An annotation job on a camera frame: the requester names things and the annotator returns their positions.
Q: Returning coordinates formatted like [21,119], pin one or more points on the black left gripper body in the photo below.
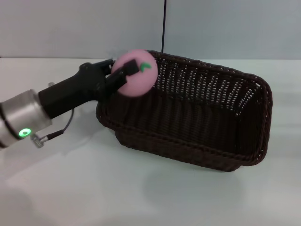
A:
[77,89]

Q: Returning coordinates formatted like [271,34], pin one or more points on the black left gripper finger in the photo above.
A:
[117,78]
[105,64]

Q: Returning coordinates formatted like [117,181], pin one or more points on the pink toy peach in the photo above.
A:
[141,84]

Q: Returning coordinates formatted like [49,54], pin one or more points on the dark brown wicker basket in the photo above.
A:
[188,117]

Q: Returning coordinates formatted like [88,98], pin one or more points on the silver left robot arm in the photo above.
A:
[21,115]

